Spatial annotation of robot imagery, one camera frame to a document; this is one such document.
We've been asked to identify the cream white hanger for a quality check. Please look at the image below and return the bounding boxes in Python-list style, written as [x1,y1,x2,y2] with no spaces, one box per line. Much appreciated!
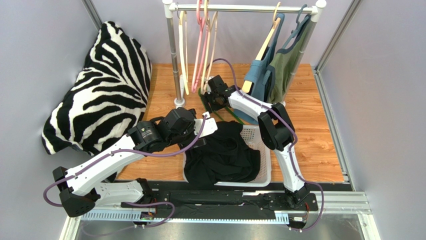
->
[178,11,189,95]

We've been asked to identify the beige hanger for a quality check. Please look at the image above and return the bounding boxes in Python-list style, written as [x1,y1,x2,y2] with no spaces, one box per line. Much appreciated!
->
[200,0,218,94]

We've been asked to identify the pink plastic hanger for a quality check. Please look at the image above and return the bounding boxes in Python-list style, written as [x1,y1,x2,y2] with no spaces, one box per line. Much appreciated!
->
[191,0,209,93]

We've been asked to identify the green hanger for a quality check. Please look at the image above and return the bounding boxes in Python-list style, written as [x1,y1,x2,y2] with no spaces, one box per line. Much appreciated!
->
[197,89,245,125]

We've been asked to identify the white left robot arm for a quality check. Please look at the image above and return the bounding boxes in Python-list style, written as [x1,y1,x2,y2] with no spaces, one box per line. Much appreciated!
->
[43,107,218,217]

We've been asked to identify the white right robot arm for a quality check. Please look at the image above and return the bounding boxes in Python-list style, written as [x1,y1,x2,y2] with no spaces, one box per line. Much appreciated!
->
[201,75,310,209]

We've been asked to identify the wooden hanger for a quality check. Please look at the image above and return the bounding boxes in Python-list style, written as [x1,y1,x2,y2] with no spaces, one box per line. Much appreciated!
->
[241,2,281,93]

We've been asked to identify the blue ribbed tank top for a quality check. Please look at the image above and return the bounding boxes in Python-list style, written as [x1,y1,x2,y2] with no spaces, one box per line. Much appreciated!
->
[244,13,285,102]

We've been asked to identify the olive green tank top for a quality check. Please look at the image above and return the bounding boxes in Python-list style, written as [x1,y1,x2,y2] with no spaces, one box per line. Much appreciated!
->
[264,15,311,104]

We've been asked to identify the blue grey hanger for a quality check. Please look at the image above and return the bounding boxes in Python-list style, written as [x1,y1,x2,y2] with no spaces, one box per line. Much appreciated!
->
[282,4,311,49]

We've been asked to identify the white plastic laundry basket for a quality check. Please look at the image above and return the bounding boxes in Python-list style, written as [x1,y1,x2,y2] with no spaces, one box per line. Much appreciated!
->
[183,124,272,188]

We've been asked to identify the zebra striped pillow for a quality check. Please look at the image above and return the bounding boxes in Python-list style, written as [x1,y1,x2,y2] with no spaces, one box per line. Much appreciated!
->
[41,21,153,156]

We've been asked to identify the white metal clothes rack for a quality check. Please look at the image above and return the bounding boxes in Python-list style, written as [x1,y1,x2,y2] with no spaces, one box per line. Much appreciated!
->
[160,0,327,109]

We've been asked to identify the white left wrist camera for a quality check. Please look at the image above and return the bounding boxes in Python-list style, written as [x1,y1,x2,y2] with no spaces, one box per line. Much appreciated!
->
[194,111,218,138]

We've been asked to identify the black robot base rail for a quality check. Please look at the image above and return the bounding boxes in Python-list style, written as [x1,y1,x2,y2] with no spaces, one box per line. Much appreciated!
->
[76,179,344,222]

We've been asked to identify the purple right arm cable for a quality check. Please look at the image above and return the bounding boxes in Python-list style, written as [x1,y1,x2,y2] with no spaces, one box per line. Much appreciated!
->
[204,58,325,232]

